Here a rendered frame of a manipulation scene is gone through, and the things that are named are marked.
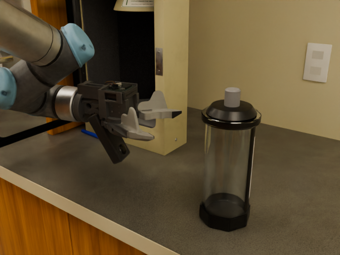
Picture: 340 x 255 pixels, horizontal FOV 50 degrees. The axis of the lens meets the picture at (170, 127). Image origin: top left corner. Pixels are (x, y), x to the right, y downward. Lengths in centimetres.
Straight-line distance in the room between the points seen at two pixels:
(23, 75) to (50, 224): 45
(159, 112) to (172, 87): 21
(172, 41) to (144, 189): 38
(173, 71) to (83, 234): 46
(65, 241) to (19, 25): 59
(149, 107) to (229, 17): 62
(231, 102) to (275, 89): 63
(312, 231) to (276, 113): 60
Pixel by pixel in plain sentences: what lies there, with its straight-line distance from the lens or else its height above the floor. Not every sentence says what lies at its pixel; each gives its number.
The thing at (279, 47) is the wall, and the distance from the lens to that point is 124.
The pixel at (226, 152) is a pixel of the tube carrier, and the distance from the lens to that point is 65.
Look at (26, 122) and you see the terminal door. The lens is 106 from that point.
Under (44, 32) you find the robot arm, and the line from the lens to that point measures 64.
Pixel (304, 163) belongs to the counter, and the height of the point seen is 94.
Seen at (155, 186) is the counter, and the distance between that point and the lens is 87.
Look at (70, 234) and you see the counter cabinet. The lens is 98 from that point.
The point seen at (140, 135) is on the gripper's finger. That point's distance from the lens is 66.
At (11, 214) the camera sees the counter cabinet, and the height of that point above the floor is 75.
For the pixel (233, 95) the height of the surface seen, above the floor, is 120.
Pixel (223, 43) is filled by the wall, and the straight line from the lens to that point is 132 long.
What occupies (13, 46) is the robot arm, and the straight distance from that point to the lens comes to 62.
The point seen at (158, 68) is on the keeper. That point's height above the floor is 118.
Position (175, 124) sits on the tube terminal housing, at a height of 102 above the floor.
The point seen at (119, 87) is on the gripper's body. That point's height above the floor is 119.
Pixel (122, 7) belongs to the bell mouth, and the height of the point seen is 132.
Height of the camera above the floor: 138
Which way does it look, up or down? 22 degrees down
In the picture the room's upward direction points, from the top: straight up
